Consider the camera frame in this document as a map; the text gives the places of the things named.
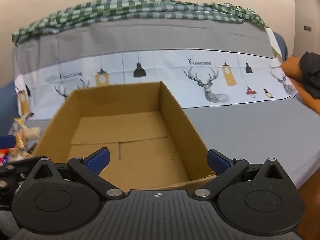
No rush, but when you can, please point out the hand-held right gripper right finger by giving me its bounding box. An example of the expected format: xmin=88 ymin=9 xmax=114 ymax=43
xmin=192 ymin=149 xmax=288 ymax=201

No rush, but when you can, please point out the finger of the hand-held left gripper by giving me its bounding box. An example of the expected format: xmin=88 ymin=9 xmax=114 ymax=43
xmin=0 ymin=135 xmax=16 ymax=151

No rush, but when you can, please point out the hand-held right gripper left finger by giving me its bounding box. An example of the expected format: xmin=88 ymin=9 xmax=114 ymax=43
xmin=24 ymin=147 xmax=126 ymax=201

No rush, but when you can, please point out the clear bag of crackers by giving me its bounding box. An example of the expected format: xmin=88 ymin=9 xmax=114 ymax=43
xmin=13 ymin=130 xmax=28 ymax=148

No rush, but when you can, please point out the cardboard box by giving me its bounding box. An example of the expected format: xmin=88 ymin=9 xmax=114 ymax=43
xmin=32 ymin=81 xmax=218 ymax=190

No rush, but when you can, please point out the colourful candy wrapper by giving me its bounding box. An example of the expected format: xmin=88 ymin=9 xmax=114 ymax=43
xmin=0 ymin=148 xmax=11 ymax=167

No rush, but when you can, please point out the blue fabric cushion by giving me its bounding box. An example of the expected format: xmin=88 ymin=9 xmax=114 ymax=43
xmin=271 ymin=30 xmax=289 ymax=62
xmin=0 ymin=81 xmax=19 ymax=137

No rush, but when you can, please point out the orange cushion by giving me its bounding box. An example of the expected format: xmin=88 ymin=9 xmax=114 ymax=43
xmin=281 ymin=56 xmax=320 ymax=117

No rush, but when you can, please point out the black cloth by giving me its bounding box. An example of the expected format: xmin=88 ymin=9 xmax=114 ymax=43
xmin=298 ymin=51 xmax=320 ymax=98

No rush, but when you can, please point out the green checkered blanket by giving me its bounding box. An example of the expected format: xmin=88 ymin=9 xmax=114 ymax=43
xmin=11 ymin=0 xmax=267 ymax=46

